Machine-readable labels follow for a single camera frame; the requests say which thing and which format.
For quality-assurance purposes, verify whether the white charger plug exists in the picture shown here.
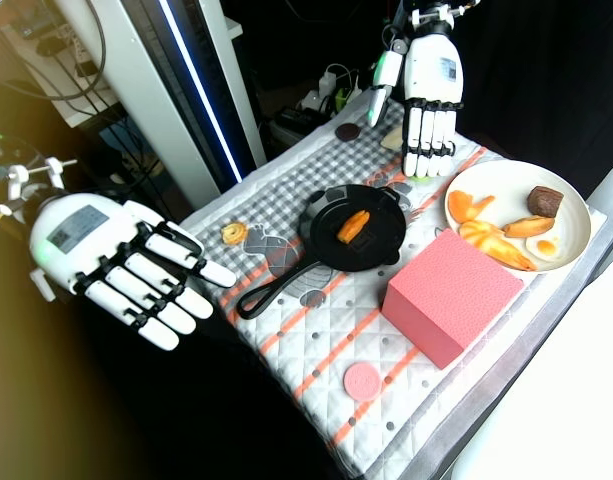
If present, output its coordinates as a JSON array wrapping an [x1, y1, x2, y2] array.
[[318, 69, 340, 96]]

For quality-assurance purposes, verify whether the toy fried egg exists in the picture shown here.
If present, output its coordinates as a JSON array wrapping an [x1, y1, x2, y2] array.
[[524, 234, 561, 260]]

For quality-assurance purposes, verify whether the red cube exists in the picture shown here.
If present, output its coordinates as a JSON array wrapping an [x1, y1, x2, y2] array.
[[380, 228, 525, 371]]

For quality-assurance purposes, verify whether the brown toy meat piece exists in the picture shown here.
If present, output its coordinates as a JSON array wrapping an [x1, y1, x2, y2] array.
[[526, 185, 565, 219]]

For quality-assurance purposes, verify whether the white column with blue light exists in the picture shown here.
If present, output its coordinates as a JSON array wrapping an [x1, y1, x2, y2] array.
[[53, 0, 267, 209]]

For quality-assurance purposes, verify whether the grey checked quilt with bear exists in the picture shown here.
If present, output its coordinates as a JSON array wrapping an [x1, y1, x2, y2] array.
[[178, 97, 613, 480]]

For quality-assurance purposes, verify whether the pink round cookie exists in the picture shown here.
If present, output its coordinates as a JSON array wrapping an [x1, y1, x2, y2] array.
[[343, 362, 383, 402]]

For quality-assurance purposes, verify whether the orange toy shrimp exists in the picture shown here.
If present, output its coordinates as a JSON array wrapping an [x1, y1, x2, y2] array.
[[458, 219, 537, 273]]

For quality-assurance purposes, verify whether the black curtain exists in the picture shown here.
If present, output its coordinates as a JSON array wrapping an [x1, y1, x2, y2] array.
[[455, 0, 613, 201]]

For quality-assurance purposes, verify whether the orange toy sweet potato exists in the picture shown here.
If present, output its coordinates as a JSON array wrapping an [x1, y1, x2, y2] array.
[[335, 209, 372, 246]]

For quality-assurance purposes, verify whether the white toy dumpling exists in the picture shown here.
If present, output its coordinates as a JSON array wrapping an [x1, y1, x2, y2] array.
[[379, 127, 406, 151]]

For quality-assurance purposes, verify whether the black frying pan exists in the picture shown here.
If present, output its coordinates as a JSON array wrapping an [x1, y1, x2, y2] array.
[[234, 183, 408, 322]]

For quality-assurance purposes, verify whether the cream round plate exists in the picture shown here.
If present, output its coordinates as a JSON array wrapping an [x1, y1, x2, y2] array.
[[443, 159, 593, 275]]

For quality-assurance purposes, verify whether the golden toy dumpling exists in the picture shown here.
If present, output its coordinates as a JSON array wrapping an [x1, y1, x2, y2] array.
[[503, 214, 556, 239]]

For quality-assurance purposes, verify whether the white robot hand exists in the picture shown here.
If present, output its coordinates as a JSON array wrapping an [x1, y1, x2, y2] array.
[[28, 191, 238, 352], [367, 29, 465, 180]]

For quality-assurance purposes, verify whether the white power strip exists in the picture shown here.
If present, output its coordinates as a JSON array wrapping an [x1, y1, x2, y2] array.
[[299, 87, 363, 114]]

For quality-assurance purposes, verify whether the black power adapter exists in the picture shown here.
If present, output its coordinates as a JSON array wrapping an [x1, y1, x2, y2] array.
[[271, 106, 323, 136]]

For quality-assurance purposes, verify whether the orange toy peel piece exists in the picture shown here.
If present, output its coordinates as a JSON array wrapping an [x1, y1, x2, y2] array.
[[446, 189, 496, 225]]

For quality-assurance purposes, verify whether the yellow swirl butter cookie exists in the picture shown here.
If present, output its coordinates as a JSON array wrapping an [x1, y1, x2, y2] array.
[[220, 222, 250, 247]]

